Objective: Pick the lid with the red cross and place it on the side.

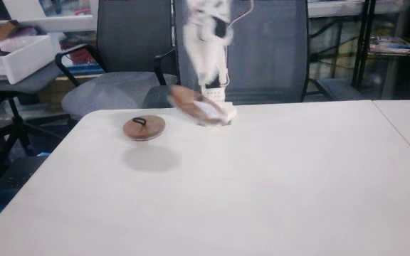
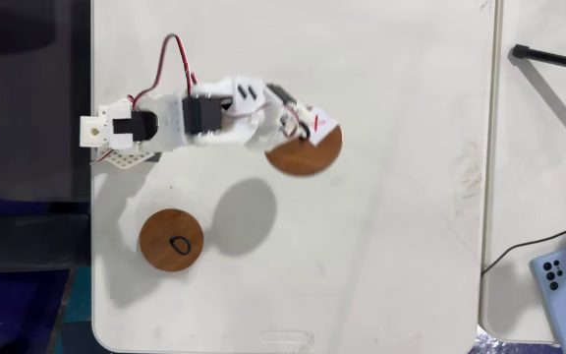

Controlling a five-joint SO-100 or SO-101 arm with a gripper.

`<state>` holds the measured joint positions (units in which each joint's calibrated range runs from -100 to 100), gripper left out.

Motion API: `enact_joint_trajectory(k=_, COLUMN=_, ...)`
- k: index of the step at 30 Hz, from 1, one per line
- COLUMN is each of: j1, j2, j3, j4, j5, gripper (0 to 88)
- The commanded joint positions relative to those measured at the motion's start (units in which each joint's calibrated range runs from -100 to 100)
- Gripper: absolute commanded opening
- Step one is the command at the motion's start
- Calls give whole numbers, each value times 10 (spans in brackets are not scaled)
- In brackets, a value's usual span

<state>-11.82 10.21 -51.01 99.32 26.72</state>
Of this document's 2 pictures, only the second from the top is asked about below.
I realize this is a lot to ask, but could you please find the black rod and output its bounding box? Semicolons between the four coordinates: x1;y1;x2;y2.
511;43;566;76

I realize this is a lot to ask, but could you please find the black cable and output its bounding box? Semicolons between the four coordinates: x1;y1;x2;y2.
481;225;566;277

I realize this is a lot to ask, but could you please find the plain wooden lid black loop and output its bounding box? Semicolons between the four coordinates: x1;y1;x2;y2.
139;208;205;273

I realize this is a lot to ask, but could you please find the office chair with grey seat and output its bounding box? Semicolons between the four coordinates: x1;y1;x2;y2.
0;213;92;274

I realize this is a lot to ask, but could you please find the office chair with mesh back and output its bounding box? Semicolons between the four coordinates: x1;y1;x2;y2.
0;0;93;204

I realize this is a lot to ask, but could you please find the wooden lid with red cross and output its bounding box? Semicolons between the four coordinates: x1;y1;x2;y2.
263;105;344;177

